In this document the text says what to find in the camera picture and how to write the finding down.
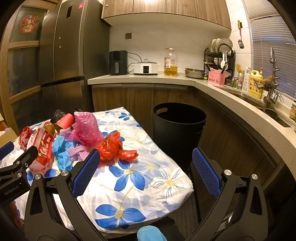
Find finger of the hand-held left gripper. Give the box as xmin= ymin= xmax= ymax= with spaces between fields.
xmin=0 ymin=146 xmax=38 ymax=178
xmin=0 ymin=141 xmax=15 ymax=160

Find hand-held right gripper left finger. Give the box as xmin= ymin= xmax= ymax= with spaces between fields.
xmin=24 ymin=148 xmax=108 ymax=241

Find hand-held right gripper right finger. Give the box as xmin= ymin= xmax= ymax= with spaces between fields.
xmin=185 ymin=147 xmax=275 ymax=241

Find red snack wrapper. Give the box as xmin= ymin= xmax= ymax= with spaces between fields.
xmin=26 ymin=127 xmax=55 ymax=171
xmin=18 ymin=126 xmax=34 ymax=150

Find purple tissue paper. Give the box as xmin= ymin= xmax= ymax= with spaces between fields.
xmin=60 ymin=128 xmax=93 ymax=161

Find red plastic bag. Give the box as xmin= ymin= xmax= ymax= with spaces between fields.
xmin=97 ymin=132 xmax=138 ymax=161

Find red paper cup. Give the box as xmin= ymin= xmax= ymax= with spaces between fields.
xmin=43 ymin=122 xmax=56 ymax=138
xmin=54 ymin=113 xmax=75 ymax=131

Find pink plastic bag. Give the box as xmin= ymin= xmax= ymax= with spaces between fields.
xmin=73 ymin=112 xmax=104 ymax=146

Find black trash bin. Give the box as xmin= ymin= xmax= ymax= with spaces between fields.
xmin=153 ymin=102 xmax=207 ymax=173

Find black plastic bag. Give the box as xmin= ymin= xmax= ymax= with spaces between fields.
xmin=50 ymin=108 xmax=84 ymax=124

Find person's right hand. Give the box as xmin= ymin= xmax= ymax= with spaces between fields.
xmin=137 ymin=226 xmax=167 ymax=241

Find kitchen counter with wooden cabinets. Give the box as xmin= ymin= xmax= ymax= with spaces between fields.
xmin=88 ymin=75 xmax=296 ymax=202

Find blue floral blanket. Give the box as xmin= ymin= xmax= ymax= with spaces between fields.
xmin=0 ymin=106 xmax=194 ymax=233

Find steel sink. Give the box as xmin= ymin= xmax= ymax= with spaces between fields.
xmin=228 ymin=89 xmax=292 ymax=128

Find round sink strainer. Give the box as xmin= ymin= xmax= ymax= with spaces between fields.
xmin=264 ymin=108 xmax=279 ymax=118

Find wooden framed glass door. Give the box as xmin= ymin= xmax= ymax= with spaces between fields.
xmin=0 ymin=0 xmax=60 ymax=137

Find pink utensil holder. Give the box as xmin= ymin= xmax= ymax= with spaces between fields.
xmin=208 ymin=71 xmax=226 ymax=87

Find silver beer can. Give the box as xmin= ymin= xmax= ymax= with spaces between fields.
xmin=237 ymin=72 xmax=245 ymax=90

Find white pump bottle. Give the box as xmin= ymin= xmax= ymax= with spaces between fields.
xmin=242 ymin=67 xmax=251 ymax=93

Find yellow detergent bottle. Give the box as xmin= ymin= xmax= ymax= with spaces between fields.
xmin=248 ymin=70 xmax=264 ymax=99

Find steel basin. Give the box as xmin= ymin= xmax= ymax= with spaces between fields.
xmin=184 ymin=68 xmax=206 ymax=79

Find cooking oil bottle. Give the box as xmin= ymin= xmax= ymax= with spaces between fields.
xmin=164 ymin=48 xmax=178 ymax=76

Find black air fryer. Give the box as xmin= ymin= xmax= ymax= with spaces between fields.
xmin=109 ymin=50 xmax=128 ymax=76

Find black dish rack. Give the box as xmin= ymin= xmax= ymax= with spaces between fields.
xmin=204 ymin=44 xmax=236 ymax=78

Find white electric cooker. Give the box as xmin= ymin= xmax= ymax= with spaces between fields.
xmin=134 ymin=60 xmax=160 ymax=75

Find dark steel refrigerator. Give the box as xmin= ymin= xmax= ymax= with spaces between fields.
xmin=38 ymin=0 xmax=110 ymax=112

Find red door decoration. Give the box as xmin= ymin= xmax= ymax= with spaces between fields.
xmin=20 ymin=14 xmax=40 ymax=34

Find steel kitchen faucet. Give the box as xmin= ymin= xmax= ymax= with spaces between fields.
xmin=264 ymin=47 xmax=281 ymax=105

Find hanging metal spatula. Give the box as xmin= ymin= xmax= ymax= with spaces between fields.
xmin=237 ymin=20 xmax=245 ymax=49

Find window blinds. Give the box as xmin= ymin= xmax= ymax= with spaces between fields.
xmin=244 ymin=0 xmax=296 ymax=98

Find wire sponge rack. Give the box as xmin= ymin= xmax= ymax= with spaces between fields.
xmin=264 ymin=77 xmax=278 ymax=91

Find black power cable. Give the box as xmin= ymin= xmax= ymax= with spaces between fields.
xmin=127 ymin=52 xmax=143 ymax=65

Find wooden wall cabinet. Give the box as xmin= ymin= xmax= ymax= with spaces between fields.
xmin=102 ymin=0 xmax=232 ymax=30

